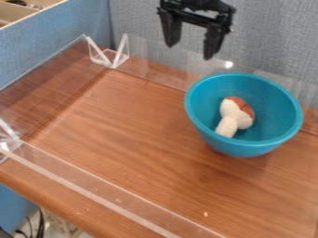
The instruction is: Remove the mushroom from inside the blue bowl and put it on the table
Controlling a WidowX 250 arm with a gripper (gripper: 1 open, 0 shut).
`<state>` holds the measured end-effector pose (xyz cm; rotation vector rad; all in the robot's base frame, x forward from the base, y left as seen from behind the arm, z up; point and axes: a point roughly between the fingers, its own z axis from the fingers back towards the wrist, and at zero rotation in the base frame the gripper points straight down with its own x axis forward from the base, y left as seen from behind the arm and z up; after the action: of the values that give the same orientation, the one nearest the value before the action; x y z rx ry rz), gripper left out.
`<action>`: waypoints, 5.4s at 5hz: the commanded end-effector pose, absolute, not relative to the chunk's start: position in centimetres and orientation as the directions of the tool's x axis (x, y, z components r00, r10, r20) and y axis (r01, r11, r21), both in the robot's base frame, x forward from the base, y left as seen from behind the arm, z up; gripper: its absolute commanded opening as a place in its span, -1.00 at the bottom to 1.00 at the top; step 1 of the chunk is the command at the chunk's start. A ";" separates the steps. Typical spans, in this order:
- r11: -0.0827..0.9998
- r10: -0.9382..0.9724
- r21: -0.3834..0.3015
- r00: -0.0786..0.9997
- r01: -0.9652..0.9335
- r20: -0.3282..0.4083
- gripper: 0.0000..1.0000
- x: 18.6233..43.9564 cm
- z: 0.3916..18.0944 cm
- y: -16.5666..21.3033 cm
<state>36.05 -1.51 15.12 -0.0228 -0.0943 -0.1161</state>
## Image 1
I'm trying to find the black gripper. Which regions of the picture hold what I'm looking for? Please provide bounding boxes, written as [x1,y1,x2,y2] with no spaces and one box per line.
[157,0,236,60]

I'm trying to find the blue plastic bowl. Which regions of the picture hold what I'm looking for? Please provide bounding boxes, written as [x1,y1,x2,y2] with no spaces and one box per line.
[185,73,303,158]

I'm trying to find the wooden shelf unit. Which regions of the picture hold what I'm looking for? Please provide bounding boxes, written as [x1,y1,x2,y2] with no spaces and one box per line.
[0,0,68,30]

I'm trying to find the clear acrylic barrier frame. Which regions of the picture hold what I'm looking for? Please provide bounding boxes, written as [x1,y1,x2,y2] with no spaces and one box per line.
[0,36,318,238]

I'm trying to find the black floor cables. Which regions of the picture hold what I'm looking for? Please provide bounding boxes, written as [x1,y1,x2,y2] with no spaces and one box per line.
[0,207,46,238]

